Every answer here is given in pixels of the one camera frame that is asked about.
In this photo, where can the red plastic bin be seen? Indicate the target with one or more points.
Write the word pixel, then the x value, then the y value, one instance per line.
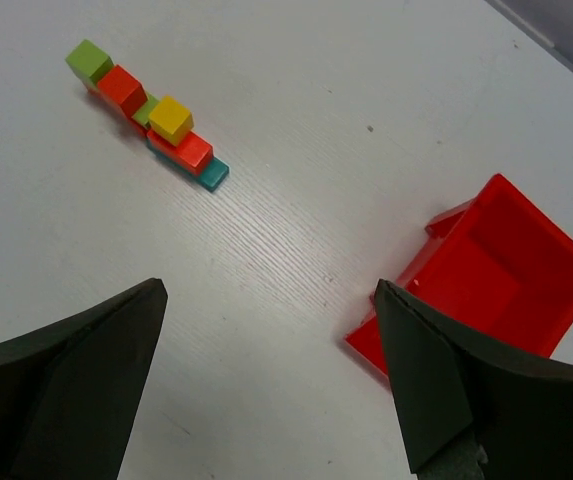
pixel 498 264

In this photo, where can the teal long block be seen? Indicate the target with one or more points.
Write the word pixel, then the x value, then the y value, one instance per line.
pixel 210 178

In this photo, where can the small red cube block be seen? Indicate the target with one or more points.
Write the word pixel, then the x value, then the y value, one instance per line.
pixel 122 91

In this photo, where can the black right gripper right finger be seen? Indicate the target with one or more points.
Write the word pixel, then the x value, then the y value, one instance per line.
pixel 470 406

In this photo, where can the green rectangular block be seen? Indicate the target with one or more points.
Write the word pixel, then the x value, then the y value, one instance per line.
pixel 141 115

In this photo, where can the red rectangular block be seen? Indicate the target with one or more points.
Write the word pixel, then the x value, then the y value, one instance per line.
pixel 192 153

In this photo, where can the small green cube block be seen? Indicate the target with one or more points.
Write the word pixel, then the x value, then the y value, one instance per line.
pixel 89 63

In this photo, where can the red arch block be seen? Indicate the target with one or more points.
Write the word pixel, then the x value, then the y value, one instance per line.
pixel 126 127

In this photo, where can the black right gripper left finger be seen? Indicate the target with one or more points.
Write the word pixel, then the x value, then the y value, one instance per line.
pixel 70 391

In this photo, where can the aluminium table frame rail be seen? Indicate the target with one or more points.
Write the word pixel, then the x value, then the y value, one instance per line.
pixel 549 23

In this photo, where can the yellow cube block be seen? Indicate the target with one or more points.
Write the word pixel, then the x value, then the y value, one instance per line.
pixel 171 120

